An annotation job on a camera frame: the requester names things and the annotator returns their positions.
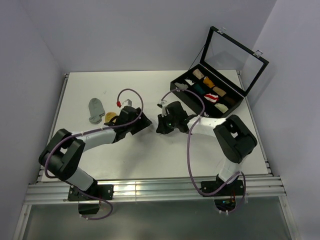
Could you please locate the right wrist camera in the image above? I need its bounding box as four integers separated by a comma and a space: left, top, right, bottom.
157, 99, 169, 111

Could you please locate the red white striped sock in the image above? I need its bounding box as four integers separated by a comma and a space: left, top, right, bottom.
203, 93, 219, 103

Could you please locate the black compartment box with lid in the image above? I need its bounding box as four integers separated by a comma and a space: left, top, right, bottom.
170, 26, 269, 118

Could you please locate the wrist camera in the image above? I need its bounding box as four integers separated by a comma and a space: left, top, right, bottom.
122, 99, 132, 107
157, 99, 169, 111

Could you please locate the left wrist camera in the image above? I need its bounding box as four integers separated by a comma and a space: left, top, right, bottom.
122, 99, 132, 107

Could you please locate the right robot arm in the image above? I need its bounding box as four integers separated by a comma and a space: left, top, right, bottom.
156, 100, 258, 195

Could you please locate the orange rolled sock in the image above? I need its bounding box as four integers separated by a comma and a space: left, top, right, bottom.
203, 76, 215, 89

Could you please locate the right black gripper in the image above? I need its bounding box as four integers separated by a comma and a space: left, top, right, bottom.
157, 112, 179, 135

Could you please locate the mustard yellow sock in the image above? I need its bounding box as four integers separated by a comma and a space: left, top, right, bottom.
104, 112, 118, 123

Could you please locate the white black rolled sock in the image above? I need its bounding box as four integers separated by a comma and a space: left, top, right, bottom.
185, 79, 195, 86

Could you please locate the tan rolled sock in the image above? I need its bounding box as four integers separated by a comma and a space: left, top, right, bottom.
213, 86, 226, 97

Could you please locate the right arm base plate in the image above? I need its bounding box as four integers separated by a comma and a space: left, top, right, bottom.
200, 179, 245, 197

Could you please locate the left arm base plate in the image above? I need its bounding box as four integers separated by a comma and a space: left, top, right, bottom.
67, 184, 114, 202

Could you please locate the cream rolled sock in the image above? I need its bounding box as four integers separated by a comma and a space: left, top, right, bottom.
214, 103, 229, 113

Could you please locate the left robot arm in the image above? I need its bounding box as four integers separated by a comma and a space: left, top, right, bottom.
38, 106, 152, 200

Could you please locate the grey white rolled sock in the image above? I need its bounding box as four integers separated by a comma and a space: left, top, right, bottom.
174, 82, 189, 90

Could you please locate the brown rolled sock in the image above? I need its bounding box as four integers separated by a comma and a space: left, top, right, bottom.
224, 96, 237, 106

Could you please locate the teal rolled sock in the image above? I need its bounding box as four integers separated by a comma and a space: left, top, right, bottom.
193, 84, 206, 95

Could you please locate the beige rolled sock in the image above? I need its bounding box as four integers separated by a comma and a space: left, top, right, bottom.
192, 69, 205, 80

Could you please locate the aluminium frame rail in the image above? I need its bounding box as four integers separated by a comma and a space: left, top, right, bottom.
23, 176, 287, 205

